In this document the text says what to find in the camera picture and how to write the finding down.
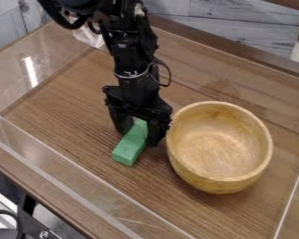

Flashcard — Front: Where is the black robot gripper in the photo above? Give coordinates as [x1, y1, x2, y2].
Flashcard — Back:
[102, 69, 172, 147]

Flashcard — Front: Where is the green rectangular block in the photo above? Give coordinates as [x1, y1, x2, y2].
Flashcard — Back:
[110, 119, 148, 166]

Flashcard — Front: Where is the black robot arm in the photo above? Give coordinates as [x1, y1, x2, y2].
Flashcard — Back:
[37, 0, 173, 147]

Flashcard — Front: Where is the brown wooden bowl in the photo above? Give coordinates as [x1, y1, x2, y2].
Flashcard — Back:
[165, 101, 272, 194]

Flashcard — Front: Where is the black metal table leg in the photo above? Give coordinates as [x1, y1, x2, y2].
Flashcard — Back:
[17, 194, 37, 232]

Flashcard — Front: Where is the clear acrylic tray wall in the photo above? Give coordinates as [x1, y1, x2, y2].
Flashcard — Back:
[0, 115, 195, 239]

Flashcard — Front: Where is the clear acrylic corner bracket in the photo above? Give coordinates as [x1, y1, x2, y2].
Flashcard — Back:
[72, 25, 104, 49]

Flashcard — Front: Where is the black cable under table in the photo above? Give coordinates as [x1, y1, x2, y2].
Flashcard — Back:
[0, 207, 25, 239]

